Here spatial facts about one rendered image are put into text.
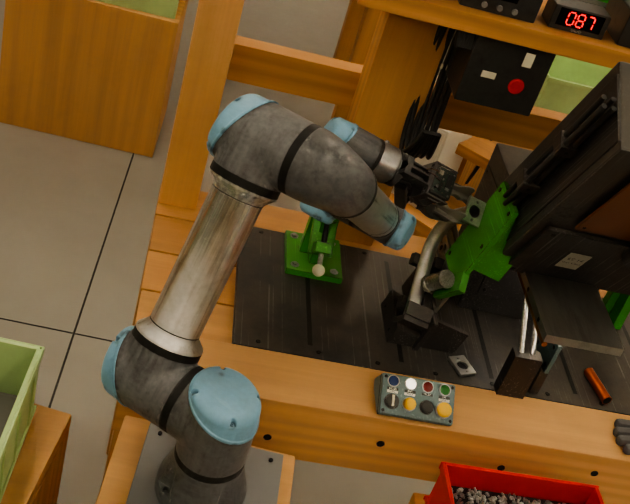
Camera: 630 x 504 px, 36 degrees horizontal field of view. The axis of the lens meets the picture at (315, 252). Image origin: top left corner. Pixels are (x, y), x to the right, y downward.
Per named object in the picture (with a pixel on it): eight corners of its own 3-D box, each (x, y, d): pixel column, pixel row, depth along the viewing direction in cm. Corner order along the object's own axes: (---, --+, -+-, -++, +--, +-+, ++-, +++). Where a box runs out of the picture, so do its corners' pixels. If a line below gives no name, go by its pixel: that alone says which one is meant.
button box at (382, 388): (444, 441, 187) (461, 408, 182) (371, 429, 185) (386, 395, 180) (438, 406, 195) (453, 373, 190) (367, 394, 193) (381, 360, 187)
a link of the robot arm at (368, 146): (309, 150, 186) (330, 110, 185) (356, 174, 190) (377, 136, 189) (320, 156, 178) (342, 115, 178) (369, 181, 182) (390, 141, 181)
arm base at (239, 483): (228, 540, 153) (241, 500, 147) (140, 506, 154) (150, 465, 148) (255, 473, 165) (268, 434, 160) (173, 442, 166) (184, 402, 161)
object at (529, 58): (529, 118, 202) (558, 53, 193) (453, 100, 199) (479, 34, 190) (517, 91, 212) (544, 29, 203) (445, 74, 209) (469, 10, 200)
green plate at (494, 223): (485, 302, 196) (548, 228, 186) (452, 287, 194) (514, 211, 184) (476, 269, 206) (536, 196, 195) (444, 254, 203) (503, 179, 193)
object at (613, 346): (617, 361, 183) (624, 349, 182) (539, 346, 180) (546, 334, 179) (567, 243, 215) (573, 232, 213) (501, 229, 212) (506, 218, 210)
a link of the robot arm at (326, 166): (380, 152, 136) (426, 212, 183) (315, 118, 139) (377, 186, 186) (340, 223, 136) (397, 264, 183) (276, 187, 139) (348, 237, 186)
